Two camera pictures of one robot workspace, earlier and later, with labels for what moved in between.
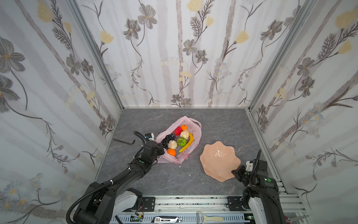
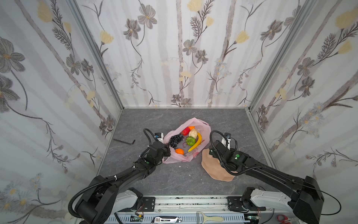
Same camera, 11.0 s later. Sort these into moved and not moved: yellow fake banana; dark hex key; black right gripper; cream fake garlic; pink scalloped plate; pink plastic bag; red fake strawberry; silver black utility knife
Moved: pink plastic bag; black right gripper; yellow fake banana; cream fake garlic; red fake strawberry
Not moved: silver black utility knife; dark hex key; pink scalloped plate
